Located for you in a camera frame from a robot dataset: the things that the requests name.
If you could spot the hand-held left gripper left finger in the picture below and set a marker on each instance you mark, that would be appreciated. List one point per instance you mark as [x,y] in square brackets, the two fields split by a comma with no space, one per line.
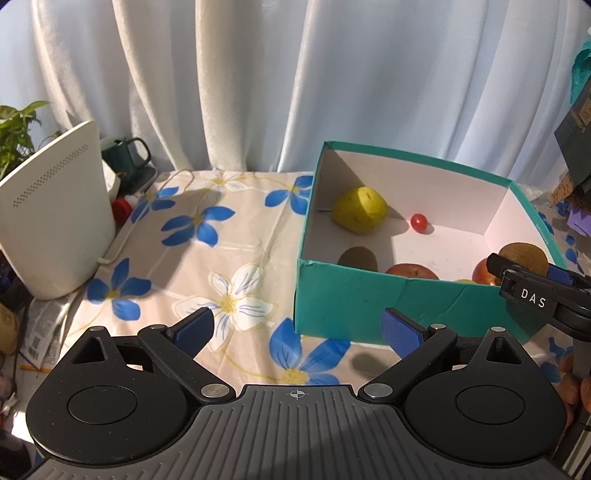
[194,330]

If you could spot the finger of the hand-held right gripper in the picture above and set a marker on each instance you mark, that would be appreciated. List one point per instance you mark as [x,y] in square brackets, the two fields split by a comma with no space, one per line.
[561,276]
[531,295]

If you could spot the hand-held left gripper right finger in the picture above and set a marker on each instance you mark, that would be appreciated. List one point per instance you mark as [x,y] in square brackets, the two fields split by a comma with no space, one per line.
[401,332]

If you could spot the brown kiwi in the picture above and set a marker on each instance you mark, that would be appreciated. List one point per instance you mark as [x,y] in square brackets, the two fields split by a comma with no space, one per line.
[358,258]
[524,258]

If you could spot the teal cardboard box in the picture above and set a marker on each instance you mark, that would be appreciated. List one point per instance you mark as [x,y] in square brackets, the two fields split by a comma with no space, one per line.
[351,300]

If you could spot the red cherry tomato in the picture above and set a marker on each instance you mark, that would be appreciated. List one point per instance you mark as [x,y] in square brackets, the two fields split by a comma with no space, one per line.
[419,222]

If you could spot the person's right hand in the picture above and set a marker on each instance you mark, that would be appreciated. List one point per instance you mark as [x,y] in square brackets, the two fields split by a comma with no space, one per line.
[572,392]

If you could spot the red apple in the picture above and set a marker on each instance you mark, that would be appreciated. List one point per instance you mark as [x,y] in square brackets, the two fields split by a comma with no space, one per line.
[411,271]
[485,273]

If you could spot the floral tablecloth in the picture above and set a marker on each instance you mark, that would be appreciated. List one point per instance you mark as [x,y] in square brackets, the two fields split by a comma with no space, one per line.
[175,277]

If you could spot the purple paper object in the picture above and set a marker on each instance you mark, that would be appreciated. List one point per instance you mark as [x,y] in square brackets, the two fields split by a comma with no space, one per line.
[579,219]

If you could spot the brown cardboard piece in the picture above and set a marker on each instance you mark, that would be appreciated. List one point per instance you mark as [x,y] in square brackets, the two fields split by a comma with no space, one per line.
[565,191]

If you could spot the yellow-green pear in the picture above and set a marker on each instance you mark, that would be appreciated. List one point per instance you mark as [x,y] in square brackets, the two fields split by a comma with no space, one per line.
[360,210]

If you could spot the dark green box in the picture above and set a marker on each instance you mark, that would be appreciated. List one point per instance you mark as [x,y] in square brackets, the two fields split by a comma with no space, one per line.
[575,138]

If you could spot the red bottle cap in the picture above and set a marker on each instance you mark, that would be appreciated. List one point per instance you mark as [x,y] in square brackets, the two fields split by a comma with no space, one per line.
[122,210]

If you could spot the printed paper sheet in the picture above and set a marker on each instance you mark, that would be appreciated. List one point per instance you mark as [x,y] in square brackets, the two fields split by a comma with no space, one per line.
[41,332]

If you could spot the white crumpled paper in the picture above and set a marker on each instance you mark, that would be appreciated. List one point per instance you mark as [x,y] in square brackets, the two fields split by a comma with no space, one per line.
[111,177]

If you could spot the white air purifier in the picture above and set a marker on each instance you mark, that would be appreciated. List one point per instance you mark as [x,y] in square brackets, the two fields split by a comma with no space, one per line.
[60,212]

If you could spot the brown round object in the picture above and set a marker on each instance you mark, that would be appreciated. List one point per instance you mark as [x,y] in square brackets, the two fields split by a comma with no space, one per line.
[7,330]

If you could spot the dark green mug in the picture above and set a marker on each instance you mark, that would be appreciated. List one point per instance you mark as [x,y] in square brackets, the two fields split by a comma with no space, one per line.
[124,154]

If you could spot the teal plastic bag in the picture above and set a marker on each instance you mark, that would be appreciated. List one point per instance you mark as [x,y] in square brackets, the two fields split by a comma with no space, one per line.
[581,74]

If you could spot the green potted plant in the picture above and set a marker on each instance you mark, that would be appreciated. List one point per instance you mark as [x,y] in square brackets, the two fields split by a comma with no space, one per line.
[18,134]

